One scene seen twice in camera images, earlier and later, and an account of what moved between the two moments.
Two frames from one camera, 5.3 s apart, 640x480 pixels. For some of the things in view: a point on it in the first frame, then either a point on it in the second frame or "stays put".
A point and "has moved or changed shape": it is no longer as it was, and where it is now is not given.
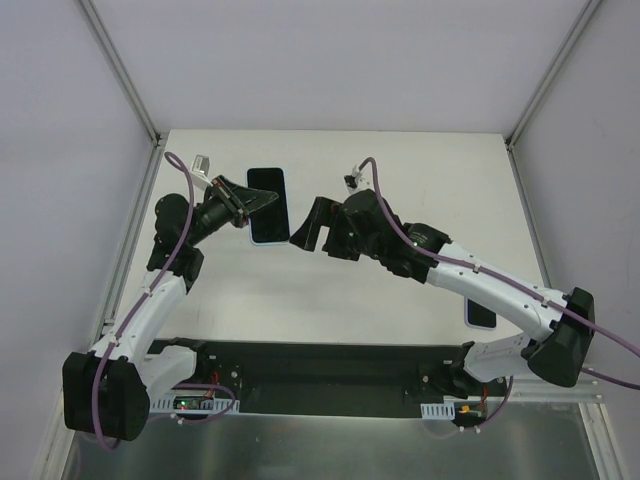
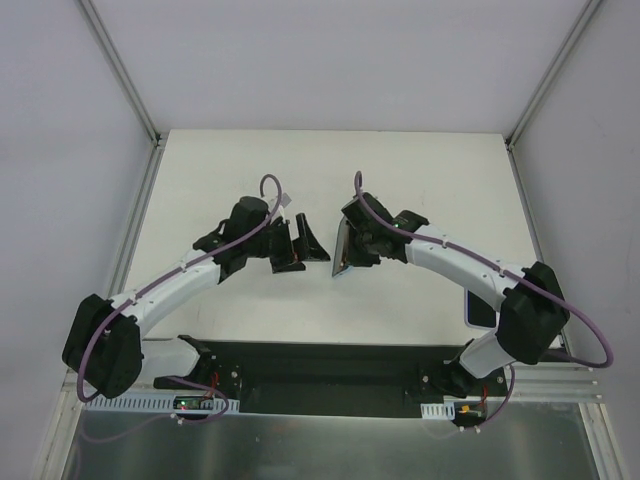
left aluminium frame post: x=112 y=56 stays put
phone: x=270 y=224 has moved or changed shape
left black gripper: x=230 y=197 to x=282 y=242
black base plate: x=328 y=378 stays put
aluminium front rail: x=534 y=388 stays put
